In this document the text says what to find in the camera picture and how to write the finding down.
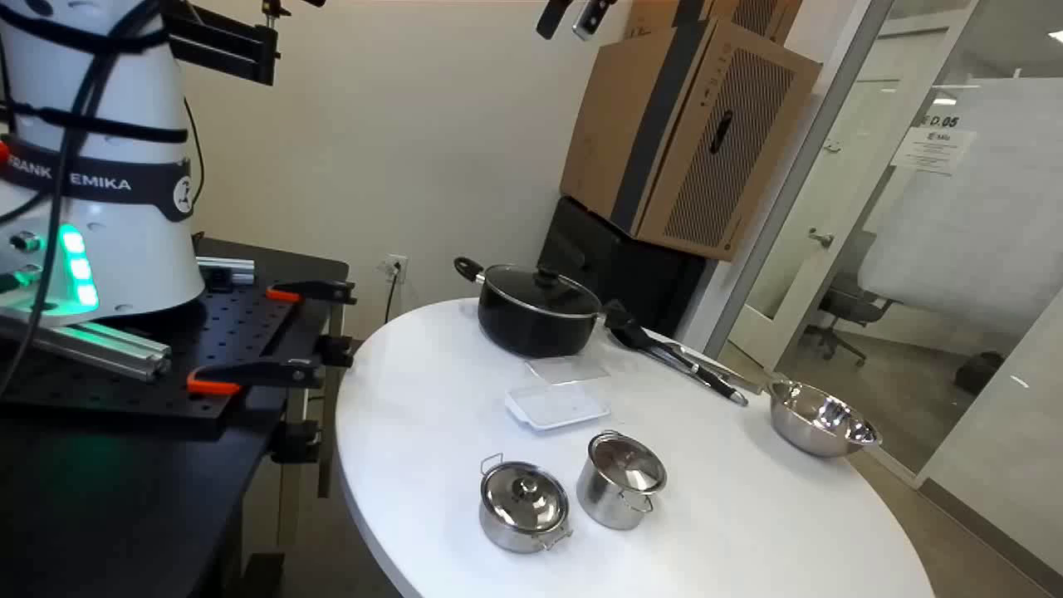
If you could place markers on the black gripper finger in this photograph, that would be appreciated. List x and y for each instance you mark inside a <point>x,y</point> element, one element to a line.
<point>595,11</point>
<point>553,14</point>

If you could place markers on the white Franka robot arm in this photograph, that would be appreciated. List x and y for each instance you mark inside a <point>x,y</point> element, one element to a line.
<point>117,226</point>

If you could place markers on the glass pot lid black knob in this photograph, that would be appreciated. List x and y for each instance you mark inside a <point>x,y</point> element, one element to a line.
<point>538,291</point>

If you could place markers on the white plastic container lid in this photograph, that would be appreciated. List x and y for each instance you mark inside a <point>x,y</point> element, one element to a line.
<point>553,413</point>

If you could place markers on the steel pot lid with knob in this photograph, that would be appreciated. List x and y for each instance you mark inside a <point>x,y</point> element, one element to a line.
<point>522,494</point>

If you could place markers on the small cardboard box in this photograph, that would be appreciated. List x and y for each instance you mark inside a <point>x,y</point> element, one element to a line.
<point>750,14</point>

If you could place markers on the large cardboard box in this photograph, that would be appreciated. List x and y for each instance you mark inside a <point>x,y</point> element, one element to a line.
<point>707,143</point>

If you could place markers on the white door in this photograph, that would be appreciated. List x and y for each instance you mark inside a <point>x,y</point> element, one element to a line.
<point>818,188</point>

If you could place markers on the black cooking pot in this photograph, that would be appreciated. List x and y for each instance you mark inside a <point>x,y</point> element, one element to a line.
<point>533,329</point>

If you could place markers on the white paper sign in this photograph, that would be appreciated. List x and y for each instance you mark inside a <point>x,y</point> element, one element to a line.
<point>935,148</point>

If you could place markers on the metal tongs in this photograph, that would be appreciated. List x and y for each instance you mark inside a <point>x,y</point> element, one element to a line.
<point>707,363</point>

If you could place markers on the black office chair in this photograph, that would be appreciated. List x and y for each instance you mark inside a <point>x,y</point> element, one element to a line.
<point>847,318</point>

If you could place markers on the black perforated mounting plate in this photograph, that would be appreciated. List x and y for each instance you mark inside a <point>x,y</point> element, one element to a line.
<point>219,332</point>

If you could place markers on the steel mixing bowl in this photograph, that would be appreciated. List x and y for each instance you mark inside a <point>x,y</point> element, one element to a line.
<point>818,420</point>

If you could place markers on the steel cup pot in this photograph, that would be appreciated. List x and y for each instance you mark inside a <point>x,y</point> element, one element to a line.
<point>611,498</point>

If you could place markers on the black waste bin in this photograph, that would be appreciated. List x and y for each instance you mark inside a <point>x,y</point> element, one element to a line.
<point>976,374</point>

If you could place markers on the black robot cart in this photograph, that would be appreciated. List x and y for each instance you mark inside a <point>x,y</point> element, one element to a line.
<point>99,498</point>

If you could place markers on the white wall outlet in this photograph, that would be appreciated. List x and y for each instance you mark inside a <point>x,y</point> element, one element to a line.
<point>397,268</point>

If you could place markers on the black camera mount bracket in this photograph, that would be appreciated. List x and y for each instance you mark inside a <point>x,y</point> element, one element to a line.
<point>228,43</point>

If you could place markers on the aluminium rail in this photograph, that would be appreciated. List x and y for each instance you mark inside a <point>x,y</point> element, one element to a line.
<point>86,339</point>

